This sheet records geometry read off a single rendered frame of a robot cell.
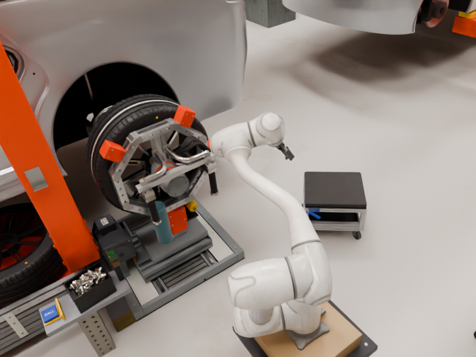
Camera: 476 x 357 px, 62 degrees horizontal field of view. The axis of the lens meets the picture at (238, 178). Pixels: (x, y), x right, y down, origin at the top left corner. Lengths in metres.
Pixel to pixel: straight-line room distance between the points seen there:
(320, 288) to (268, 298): 0.16
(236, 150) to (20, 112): 0.86
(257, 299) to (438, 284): 1.76
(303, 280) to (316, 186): 1.59
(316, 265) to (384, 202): 2.03
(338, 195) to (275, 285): 1.58
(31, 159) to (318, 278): 1.25
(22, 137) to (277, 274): 1.15
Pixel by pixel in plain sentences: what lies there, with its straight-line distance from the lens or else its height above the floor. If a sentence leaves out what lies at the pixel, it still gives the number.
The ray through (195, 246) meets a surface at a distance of 2.70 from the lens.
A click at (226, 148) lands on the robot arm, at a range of 1.47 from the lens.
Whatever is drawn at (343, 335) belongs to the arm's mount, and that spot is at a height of 0.40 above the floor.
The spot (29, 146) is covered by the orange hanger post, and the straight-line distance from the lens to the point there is 1.84.
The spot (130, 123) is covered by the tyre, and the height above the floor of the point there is 1.15.
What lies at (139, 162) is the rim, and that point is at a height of 0.90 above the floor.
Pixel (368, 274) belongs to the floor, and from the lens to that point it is 2.75.
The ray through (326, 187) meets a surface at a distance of 2.77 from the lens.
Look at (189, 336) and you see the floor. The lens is 2.50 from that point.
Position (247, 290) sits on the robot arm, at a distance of 1.22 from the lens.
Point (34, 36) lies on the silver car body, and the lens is 2.24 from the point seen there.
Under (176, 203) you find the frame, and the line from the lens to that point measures 2.32.
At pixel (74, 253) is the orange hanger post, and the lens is 2.22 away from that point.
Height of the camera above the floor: 2.15
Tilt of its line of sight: 39 degrees down
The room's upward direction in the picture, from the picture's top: 6 degrees counter-clockwise
